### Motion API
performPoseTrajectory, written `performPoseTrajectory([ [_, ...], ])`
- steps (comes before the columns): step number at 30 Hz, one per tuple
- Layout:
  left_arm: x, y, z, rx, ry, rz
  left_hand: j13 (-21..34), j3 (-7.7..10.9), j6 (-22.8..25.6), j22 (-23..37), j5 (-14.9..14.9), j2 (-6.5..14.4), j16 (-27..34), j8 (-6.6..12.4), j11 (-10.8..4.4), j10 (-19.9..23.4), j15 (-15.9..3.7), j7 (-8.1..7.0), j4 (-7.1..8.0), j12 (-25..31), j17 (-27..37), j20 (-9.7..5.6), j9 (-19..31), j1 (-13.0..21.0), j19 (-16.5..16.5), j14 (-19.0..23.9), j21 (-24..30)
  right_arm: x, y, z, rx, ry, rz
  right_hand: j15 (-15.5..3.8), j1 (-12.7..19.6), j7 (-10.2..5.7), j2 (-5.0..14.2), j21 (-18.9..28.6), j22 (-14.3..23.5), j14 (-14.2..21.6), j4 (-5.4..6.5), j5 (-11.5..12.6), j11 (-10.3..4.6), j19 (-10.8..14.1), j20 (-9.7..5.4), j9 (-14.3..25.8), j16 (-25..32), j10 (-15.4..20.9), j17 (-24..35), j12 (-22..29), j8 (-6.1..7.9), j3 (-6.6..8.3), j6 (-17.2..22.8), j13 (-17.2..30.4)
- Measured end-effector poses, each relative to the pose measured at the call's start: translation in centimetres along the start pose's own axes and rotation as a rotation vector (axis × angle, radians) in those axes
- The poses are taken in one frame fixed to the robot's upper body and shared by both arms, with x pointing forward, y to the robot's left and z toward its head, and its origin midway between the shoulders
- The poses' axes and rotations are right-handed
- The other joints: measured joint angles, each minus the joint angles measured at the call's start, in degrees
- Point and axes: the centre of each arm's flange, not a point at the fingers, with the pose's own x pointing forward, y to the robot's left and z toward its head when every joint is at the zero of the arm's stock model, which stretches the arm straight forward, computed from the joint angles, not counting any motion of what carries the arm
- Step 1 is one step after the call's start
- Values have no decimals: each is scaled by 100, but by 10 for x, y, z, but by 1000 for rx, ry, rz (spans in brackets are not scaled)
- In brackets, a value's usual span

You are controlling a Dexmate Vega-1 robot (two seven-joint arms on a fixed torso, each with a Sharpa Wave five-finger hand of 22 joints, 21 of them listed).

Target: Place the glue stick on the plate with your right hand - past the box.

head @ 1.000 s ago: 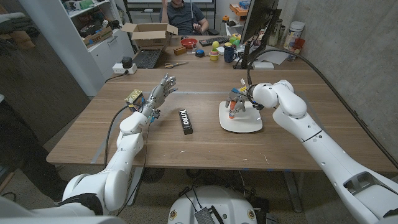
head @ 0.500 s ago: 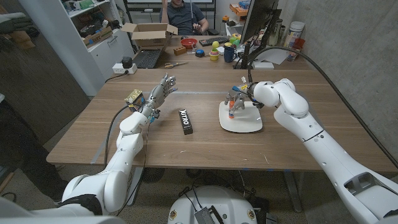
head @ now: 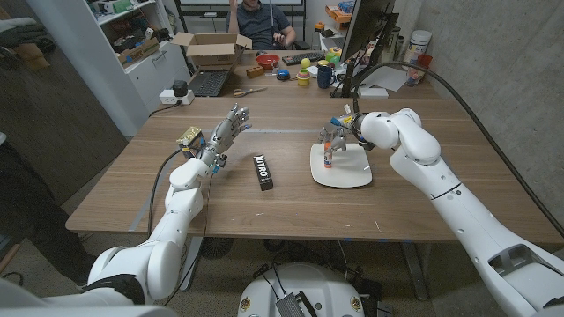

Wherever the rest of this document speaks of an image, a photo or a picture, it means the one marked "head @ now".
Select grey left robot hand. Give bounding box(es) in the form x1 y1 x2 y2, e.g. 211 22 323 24
197 103 253 168

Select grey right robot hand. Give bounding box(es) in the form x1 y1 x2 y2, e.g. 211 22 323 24
316 112 367 155

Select white square plate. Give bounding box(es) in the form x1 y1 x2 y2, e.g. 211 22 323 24
309 143 374 189

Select small white flat box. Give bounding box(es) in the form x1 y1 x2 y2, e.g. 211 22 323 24
358 86 390 100

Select black Nutro box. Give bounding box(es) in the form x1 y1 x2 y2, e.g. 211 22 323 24
252 153 275 192

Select open cardboard box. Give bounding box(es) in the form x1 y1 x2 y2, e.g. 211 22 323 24
170 32 253 71

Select orange storage box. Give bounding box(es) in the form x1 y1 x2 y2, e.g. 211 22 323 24
324 4 353 24

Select cardboard box with tools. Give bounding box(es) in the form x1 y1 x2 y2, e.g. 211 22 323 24
116 37 161 67

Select black monitor stand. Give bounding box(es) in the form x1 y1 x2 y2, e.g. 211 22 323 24
330 12 400 99

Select black laptop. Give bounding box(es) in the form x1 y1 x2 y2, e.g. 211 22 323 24
188 46 246 98

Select dark blue mug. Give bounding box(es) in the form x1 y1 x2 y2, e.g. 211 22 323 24
316 65 338 90

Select white power strip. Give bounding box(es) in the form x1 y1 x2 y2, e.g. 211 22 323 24
159 89 196 106

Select white paper sheet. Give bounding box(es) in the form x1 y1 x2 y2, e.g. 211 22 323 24
352 64 409 92

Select green yellow toy cups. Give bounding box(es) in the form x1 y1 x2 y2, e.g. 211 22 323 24
324 46 344 67

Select black keyboard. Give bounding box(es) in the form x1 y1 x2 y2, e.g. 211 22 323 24
281 51 327 67

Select red bowl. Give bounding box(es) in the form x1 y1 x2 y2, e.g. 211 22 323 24
256 53 281 70

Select white shelf cabinet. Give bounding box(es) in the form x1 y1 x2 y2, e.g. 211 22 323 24
26 0 193 136

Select black computer monitor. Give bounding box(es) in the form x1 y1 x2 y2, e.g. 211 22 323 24
339 0 397 63

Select white wipes canister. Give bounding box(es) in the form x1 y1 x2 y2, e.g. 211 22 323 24
400 29 433 71

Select seated person in dark shirt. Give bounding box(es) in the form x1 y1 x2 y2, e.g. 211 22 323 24
226 0 298 51

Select grey table leg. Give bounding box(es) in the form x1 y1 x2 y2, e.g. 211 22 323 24
179 236 204 291
400 240 431 302

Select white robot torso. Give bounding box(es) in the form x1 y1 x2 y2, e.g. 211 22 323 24
237 262 366 317

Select standing person in dark trousers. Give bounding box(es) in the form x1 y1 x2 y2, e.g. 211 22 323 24
0 131 96 287

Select gold foil wrapped wrist camera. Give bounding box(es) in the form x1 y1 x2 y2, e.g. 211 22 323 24
175 126 207 159

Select yellow handled scissors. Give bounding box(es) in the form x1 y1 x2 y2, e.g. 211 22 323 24
232 86 268 99

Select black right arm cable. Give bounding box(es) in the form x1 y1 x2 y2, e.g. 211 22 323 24
352 60 564 239

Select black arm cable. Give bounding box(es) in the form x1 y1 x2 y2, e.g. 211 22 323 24
352 60 564 239
146 148 186 239

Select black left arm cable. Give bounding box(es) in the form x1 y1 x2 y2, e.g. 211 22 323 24
146 148 186 239

